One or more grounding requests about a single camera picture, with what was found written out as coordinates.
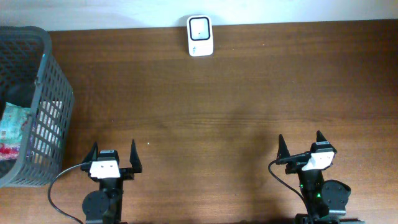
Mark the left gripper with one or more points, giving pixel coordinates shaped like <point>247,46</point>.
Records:
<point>129,172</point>

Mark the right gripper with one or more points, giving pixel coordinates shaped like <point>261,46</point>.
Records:
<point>295,161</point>

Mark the red purple tissue pack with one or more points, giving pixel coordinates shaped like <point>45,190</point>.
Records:
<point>9,151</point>

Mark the mint green wipes packet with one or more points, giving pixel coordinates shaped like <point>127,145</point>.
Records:
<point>13,121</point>

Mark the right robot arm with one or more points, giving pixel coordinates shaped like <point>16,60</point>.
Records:
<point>325,200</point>

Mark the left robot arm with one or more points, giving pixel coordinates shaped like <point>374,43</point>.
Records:
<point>105,204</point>

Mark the white barcode scanner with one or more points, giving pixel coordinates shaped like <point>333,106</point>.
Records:
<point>200,36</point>

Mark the grey plastic mesh basket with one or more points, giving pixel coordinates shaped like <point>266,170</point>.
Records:
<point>32,78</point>

